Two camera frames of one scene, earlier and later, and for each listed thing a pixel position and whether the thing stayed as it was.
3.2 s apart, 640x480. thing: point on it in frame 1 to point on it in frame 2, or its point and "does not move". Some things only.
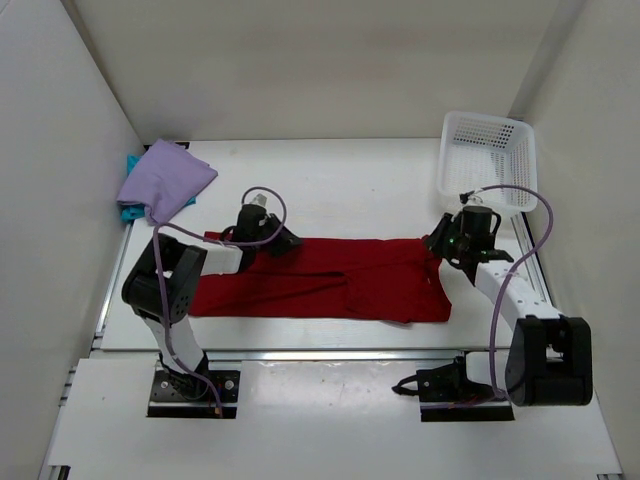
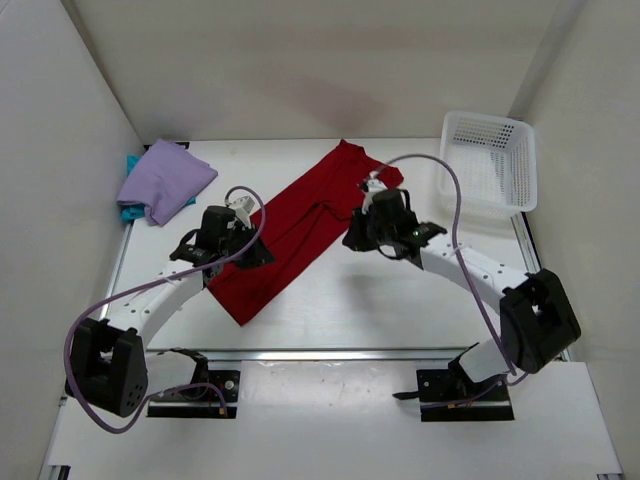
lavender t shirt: [167, 179] does not move
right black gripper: [435, 242] to [355, 239]
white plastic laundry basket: [488, 161] does not move
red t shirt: [388, 280] to [301, 226]
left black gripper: [286, 243] to [260, 254]
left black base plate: [169, 396] does not move
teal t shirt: [131, 213] does not move
